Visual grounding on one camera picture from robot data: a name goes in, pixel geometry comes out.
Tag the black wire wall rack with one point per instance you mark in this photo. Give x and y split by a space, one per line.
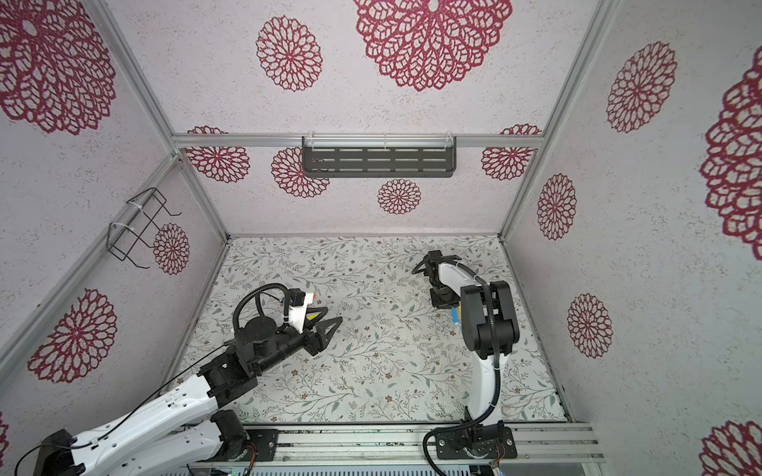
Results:
122 237

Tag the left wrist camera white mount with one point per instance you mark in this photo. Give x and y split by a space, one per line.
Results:
297 306

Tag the dark grey wall shelf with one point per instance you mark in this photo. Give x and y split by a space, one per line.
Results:
383 158

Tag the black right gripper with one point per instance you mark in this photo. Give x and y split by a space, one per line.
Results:
438 302

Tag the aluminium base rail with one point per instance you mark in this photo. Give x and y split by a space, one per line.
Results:
410 449

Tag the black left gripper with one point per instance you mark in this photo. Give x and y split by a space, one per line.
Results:
318 340

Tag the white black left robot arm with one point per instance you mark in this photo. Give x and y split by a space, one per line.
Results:
191 422

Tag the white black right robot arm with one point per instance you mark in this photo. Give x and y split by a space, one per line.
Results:
487 318

